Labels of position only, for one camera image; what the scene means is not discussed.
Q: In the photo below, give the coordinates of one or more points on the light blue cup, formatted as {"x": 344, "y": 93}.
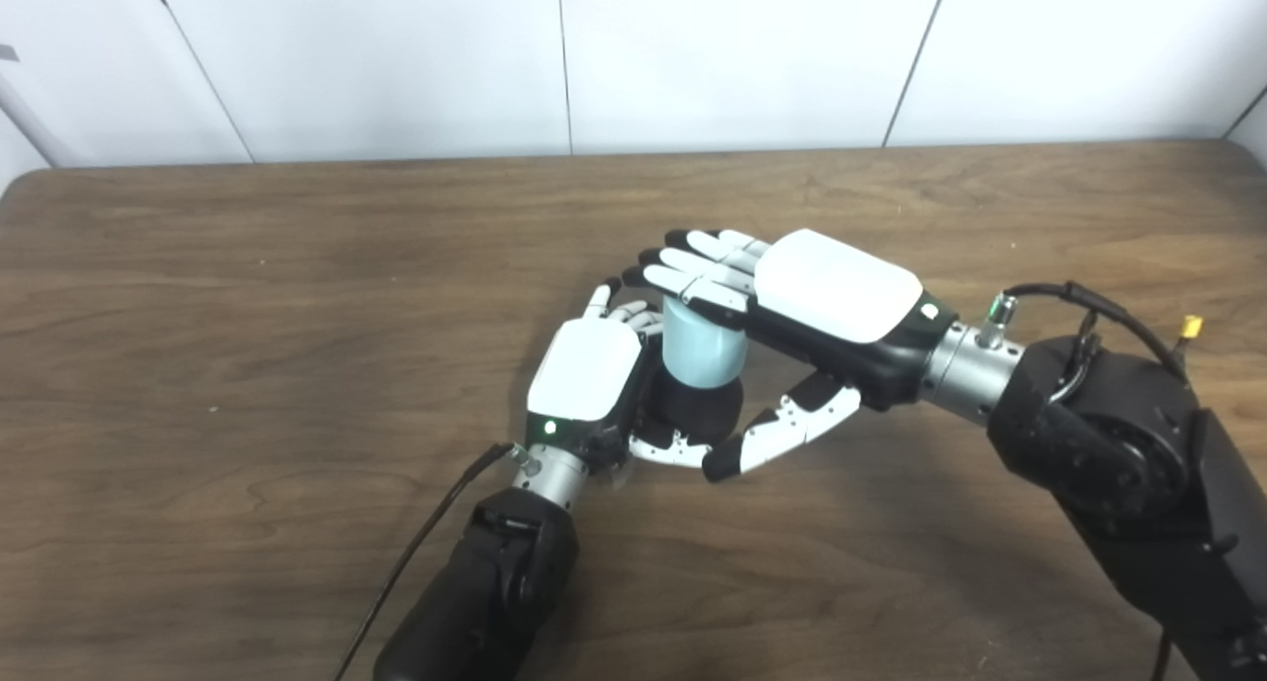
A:
{"x": 701, "y": 349}

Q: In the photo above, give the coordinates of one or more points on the black funnel-shaped nozzle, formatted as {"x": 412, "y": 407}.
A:
{"x": 703, "y": 409}

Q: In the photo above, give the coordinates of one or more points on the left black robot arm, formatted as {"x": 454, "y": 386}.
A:
{"x": 485, "y": 592}

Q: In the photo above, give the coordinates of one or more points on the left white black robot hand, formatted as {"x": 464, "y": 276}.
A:
{"x": 584, "y": 369}

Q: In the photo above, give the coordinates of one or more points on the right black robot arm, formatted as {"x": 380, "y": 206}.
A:
{"x": 1089, "y": 434}

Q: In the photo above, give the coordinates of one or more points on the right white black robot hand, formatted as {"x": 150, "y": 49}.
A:
{"x": 841, "y": 290}

